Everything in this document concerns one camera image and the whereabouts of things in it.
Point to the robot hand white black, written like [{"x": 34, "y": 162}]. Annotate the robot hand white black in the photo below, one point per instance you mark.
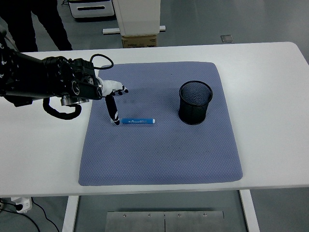
[{"x": 111, "y": 87}]

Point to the blue marker pen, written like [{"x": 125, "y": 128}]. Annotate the blue marker pen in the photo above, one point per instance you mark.
[{"x": 137, "y": 120}]

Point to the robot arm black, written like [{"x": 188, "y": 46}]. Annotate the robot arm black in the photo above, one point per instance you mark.
[{"x": 36, "y": 77}]

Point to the black mesh pen holder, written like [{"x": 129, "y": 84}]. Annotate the black mesh pen holder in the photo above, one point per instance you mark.
[{"x": 193, "y": 113}]

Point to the brown cardboard box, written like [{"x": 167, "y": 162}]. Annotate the brown cardboard box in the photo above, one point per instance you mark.
[{"x": 138, "y": 41}]

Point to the white stand base bar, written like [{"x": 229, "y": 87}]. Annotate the white stand base bar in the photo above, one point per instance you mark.
[{"x": 111, "y": 31}]

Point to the white cabinet with dark slot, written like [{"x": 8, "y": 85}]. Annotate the white cabinet with dark slot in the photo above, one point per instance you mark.
[{"x": 96, "y": 14}]

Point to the white upright stand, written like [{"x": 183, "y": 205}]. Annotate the white upright stand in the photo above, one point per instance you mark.
[{"x": 137, "y": 17}]

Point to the blue-grey textured mat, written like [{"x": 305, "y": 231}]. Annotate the blue-grey textured mat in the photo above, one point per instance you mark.
[{"x": 157, "y": 149}]

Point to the person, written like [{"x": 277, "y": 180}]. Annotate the person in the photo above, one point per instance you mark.
[{"x": 19, "y": 24}]

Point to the small grey floor plate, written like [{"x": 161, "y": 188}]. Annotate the small grey floor plate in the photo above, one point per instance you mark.
[{"x": 227, "y": 39}]

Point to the white table leg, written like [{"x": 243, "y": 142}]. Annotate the white table leg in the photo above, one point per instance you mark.
[
  {"x": 248, "y": 212},
  {"x": 70, "y": 212}
]

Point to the white power strip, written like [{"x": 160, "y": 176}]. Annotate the white power strip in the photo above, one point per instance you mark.
[{"x": 23, "y": 205}]

